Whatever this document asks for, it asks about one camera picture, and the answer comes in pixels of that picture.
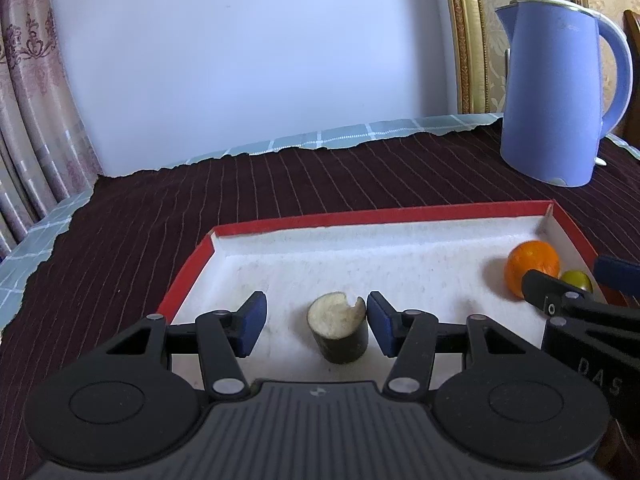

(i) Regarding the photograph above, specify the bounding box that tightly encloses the orange tangerine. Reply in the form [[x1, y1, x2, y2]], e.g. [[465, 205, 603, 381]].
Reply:
[[504, 240, 561, 303]]

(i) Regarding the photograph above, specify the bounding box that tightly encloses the gold ornate frame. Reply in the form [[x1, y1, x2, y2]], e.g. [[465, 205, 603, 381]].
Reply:
[[440, 0, 591, 115]]

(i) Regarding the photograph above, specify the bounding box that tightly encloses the blue electric kettle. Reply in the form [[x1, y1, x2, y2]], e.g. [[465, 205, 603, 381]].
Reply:
[[495, 0, 635, 188]]

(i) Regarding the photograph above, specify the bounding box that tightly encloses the red cardboard box tray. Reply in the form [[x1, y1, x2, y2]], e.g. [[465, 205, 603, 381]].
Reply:
[[156, 199, 628, 396]]

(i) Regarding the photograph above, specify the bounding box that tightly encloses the wooden headboard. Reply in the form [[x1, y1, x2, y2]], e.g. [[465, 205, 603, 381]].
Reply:
[[624, 9, 640, 61]]

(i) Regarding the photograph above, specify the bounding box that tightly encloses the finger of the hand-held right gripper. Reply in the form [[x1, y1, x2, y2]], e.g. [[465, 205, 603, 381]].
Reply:
[[521, 269, 608, 318], [594, 255, 640, 297]]

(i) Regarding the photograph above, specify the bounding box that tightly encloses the pink patterned curtain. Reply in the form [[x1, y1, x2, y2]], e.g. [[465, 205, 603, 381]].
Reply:
[[0, 0, 103, 261]]

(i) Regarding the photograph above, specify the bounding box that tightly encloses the dark maroon striped tablecloth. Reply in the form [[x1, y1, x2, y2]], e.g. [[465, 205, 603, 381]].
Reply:
[[0, 120, 640, 480]]

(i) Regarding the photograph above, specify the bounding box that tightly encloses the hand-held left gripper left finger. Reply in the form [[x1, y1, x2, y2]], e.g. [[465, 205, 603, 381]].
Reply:
[[102, 290, 268, 402]]

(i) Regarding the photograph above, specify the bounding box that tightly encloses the dark sugarcane piece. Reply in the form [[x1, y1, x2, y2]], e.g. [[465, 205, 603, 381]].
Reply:
[[306, 291, 370, 365]]

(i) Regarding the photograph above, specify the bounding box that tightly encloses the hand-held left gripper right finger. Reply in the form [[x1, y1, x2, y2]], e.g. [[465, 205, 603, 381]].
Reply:
[[366, 290, 538, 403]]

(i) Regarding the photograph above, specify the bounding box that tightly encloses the green round fruit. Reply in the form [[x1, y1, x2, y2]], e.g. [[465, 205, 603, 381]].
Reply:
[[559, 270, 594, 295]]

